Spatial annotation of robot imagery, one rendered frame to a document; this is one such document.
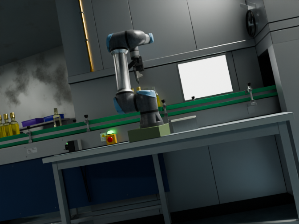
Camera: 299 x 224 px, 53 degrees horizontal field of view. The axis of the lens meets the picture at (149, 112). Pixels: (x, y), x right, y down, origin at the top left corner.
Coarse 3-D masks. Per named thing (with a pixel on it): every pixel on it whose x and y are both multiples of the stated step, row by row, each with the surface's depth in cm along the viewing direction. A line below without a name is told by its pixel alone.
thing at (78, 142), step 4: (72, 140) 222; (76, 140) 222; (80, 140) 228; (68, 144) 222; (72, 144) 222; (76, 144) 221; (80, 144) 226; (72, 148) 221; (76, 148) 221; (80, 148) 224
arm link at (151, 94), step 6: (144, 90) 184; (150, 90) 185; (138, 96) 185; (144, 96) 183; (150, 96) 183; (138, 102) 184; (144, 102) 183; (150, 102) 183; (156, 102) 186; (138, 108) 185; (144, 108) 183; (150, 108) 183; (156, 108) 185
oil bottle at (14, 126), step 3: (12, 114) 249; (12, 117) 249; (12, 120) 249; (9, 123) 248; (12, 123) 247; (15, 123) 248; (9, 126) 248; (12, 126) 247; (15, 126) 247; (18, 126) 252; (12, 129) 247; (15, 129) 247; (18, 129) 251; (12, 132) 247; (15, 132) 247; (18, 132) 250; (12, 135) 247
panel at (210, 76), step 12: (204, 60) 253; (216, 60) 253; (180, 72) 254; (192, 72) 254; (204, 72) 253; (216, 72) 252; (228, 72) 251; (192, 84) 253; (204, 84) 252; (216, 84) 252; (228, 84) 251
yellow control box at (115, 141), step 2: (112, 134) 221; (114, 134) 221; (106, 136) 221; (108, 136) 221; (110, 136) 221; (112, 136) 221; (114, 136) 221; (116, 136) 226; (106, 138) 221; (114, 138) 220; (116, 138) 225; (106, 140) 221; (114, 140) 220; (116, 140) 223; (106, 142) 221; (108, 142) 221; (110, 142) 220; (112, 142) 220; (114, 142) 220; (116, 142) 221; (108, 144) 221
